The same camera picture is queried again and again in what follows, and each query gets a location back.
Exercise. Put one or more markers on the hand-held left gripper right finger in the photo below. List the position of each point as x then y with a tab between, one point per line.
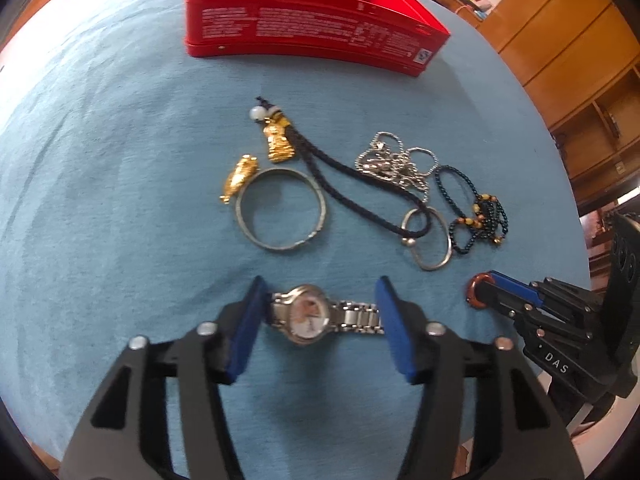
395	330

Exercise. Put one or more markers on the silver bangle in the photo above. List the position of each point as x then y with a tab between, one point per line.
321	205

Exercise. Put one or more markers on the gold fish pendant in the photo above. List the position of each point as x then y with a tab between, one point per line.
240	175

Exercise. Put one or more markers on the wooden cabinet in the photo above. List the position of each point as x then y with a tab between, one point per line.
550	35

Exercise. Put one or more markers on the red tin box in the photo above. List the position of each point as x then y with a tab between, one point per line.
300	25

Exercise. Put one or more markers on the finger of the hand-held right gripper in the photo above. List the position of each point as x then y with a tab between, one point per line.
520	317
515	287

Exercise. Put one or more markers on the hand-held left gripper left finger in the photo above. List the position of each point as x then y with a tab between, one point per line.
247	330

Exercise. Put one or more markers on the silver wrist watch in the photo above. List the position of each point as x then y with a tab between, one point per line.
307	316

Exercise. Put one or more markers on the blue bedspread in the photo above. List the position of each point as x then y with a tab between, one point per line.
125	160

